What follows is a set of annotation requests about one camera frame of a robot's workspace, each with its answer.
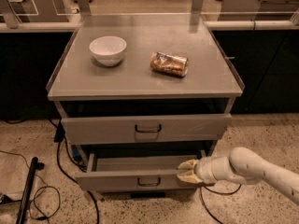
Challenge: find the white horizontal rail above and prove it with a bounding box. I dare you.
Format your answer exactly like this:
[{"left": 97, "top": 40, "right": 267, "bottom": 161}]
[{"left": 0, "top": 20, "right": 299, "bottom": 34}]

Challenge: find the black cable right of cabinet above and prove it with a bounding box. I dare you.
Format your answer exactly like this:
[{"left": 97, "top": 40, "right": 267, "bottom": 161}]
[{"left": 199, "top": 184, "right": 243, "bottom": 224}]

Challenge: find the grey drawer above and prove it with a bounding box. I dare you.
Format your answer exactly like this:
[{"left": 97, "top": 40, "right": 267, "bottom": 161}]
[
  {"left": 62, "top": 114, "right": 231, "bottom": 145},
  {"left": 75, "top": 153, "right": 200, "bottom": 193}
]

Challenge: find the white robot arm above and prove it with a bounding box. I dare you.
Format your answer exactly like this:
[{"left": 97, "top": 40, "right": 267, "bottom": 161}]
[{"left": 177, "top": 147, "right": 299, "bottom": 204}]

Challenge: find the black floor stand bar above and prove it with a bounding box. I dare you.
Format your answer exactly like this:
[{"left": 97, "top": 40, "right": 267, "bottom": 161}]
[{"left": 16, "top": 157, "right": 38, "bottom": 224}]

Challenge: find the crushed golden drink can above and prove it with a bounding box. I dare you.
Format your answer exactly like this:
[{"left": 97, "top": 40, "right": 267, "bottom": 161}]
[{"left": 150, "top": 52, "right": 189, "bottom": 77}]

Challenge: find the grey desk far right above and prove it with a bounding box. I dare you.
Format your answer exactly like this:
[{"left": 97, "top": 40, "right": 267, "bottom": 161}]
[{"left": 219, "top": 0, "right": 299, "bottom": 21}]

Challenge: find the white ceramic bowl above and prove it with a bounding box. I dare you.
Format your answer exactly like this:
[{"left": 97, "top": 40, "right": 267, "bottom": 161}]
[{"left": 89, "top": 36, "right": 127, "bottom": 66}]

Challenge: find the thick black floor cable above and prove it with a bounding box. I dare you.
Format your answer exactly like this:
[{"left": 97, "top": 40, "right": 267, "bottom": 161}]
[{"left": 46, "top": 119, "right": 101, "bottom": 224}]

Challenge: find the grey drawer cabinet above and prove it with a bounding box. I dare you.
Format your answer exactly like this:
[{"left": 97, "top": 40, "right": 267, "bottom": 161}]
[{"left": 45, "top": 13, "right": 245, "bottom": 200}]

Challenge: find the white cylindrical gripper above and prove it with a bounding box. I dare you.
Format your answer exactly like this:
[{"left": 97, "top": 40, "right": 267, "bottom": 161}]
[{"left": 177, "top": 157, "right": 234, "bottom": 184}]

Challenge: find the grey top drawer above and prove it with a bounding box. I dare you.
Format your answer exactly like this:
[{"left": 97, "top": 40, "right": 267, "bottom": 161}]
[{"left": 62, "top": 114, "right": 231, "bottom": 145}]

